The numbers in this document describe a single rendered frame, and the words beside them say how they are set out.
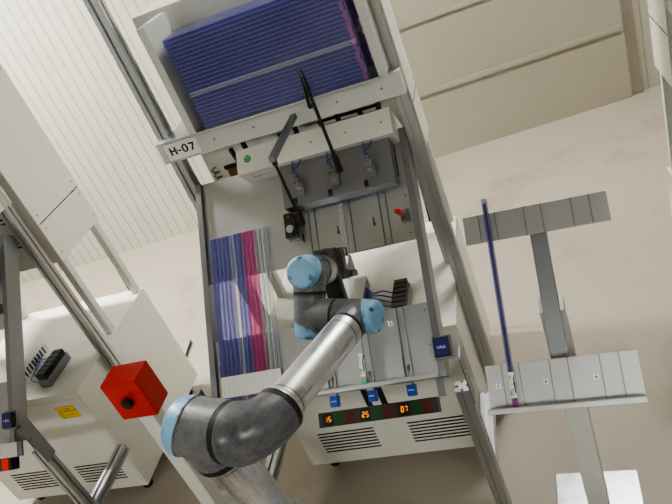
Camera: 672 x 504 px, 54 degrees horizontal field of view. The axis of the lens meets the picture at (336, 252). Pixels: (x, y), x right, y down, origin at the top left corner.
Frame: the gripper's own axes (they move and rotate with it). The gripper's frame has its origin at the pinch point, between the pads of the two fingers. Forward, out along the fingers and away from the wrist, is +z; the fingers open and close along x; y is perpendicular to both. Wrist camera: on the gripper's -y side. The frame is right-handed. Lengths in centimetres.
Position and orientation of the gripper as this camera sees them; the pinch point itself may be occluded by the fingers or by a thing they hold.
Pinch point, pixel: (349, 275)
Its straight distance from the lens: 179.8
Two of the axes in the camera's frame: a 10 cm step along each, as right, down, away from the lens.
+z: 3.2, 0.0, 9.5
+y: -1.9, -9.8, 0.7
